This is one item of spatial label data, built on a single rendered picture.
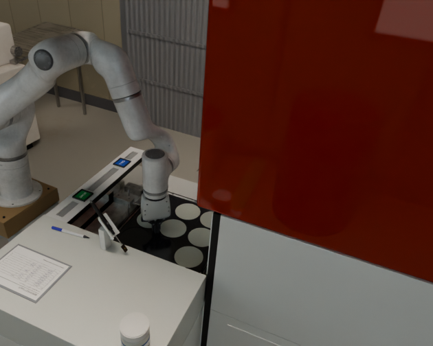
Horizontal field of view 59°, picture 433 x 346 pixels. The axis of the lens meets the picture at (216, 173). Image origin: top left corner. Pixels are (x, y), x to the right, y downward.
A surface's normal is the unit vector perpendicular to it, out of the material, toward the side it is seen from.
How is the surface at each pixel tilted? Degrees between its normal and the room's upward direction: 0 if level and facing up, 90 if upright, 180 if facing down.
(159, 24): 90
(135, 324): 0
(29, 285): 0
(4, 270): 0
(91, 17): 90
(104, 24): 90
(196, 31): 90
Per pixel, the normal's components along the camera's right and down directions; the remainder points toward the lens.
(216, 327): -0.38, 0.50
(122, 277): 0.07, -0.83
